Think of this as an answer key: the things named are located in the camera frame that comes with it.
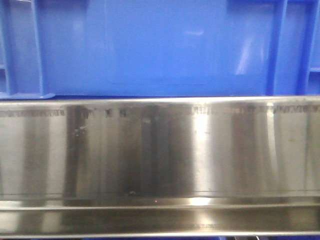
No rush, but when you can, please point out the blue bin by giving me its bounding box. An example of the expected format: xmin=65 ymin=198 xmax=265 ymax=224
xmin=0 ymin=0 xmax=320 ymax=100

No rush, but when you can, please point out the stainless steel shelf front rail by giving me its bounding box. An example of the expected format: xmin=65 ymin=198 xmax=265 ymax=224
xmin=0 ymin=96 xmax=320 ymax=239

